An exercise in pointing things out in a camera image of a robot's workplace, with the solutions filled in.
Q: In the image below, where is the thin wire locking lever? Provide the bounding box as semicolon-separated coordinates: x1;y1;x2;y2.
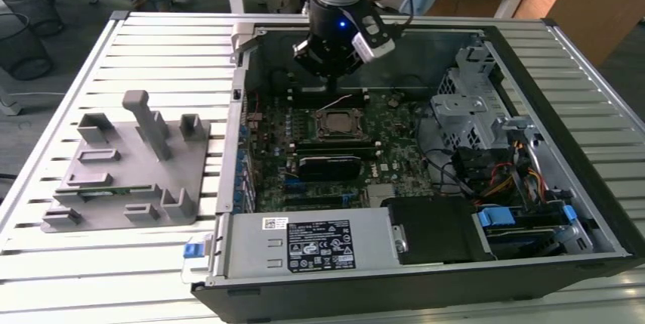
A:
318;93;356;110

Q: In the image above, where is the silver finned heat sink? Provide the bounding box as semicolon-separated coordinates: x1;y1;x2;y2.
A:
366;184;395;201

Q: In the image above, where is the silver latch handle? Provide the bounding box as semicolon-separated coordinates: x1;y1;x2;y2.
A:
391;224;409;254

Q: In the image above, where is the grey parts rack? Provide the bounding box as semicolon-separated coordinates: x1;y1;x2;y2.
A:
39;88;214;235

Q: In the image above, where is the black plastic shroud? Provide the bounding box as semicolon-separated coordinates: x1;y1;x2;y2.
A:
384;196;495;267

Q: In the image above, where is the silver power supply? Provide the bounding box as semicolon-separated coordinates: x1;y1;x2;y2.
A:
210;210;407;279

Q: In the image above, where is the green RAM stick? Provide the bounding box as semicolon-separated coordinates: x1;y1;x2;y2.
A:
53;184;155;199

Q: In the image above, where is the black mesh waste basket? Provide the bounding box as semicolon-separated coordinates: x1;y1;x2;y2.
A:
0;12;55;82
0;0;65;37

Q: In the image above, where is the silver CPU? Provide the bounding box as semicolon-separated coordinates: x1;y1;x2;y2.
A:
326;112;358;135

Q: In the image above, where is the metal socket cover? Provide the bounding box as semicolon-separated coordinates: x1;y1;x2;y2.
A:
314;108;364;139

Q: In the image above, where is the blue case latch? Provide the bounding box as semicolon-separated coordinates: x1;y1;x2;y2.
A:
183;242;208;261

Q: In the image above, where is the blue disk carrier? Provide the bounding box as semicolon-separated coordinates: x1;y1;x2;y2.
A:
475;202;578;233

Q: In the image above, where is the wooden cabinet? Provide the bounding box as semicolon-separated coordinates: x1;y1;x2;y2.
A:
513;0;645;70

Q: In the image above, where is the black RAM slot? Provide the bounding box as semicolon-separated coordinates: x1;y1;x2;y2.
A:
290;88;367;95
290;98;367;104
294;140;380;147
294;144;380;150
294;152;380;158
294;148;380;154
290;94;367;100

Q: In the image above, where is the black and white wrist camera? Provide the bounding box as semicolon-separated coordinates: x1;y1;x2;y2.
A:
351;13;397;64

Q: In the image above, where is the coloured power wire harness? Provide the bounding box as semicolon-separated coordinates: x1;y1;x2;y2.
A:
481;138;550;206

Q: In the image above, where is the grey stand foot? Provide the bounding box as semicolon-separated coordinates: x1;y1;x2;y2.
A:
0;82;25;116

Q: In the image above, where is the black open PC case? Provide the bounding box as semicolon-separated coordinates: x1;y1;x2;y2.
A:
188;21;645;324

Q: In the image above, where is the green motherboard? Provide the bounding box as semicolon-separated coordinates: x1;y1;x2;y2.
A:
240;88;435;214

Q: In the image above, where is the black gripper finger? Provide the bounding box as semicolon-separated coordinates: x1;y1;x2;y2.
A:
330;45;366;94
291;38;335;94

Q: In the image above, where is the CPU socket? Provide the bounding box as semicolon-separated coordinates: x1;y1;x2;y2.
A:
311;107;367;140

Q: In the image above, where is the black graphics card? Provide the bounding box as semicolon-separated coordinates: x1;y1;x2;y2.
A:
295;155;364;183

